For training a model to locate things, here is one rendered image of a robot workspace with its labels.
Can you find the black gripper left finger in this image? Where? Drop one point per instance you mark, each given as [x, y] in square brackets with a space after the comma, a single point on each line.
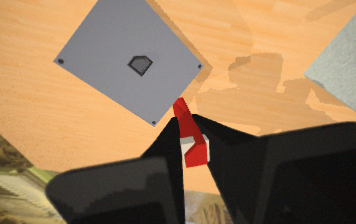
[155, 176]

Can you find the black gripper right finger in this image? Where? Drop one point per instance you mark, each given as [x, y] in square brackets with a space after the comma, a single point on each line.
[243, 165]

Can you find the grey sloped panel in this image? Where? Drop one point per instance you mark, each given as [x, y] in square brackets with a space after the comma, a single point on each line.
[126, 51]

